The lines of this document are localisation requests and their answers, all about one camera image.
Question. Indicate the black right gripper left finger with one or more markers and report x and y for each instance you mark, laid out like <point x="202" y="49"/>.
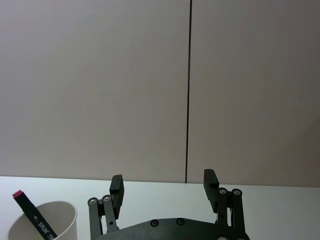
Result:
<point x="115" y="200"/>

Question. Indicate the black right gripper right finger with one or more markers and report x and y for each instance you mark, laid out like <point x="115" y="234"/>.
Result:
<point x="225" y="205"/>

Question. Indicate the white paper cup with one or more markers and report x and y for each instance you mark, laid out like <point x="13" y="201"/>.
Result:
<point x="45" y="222"/>

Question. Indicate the black marker with red cap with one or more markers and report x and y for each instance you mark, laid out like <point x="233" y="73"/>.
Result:
<point x="33" y="215"/>

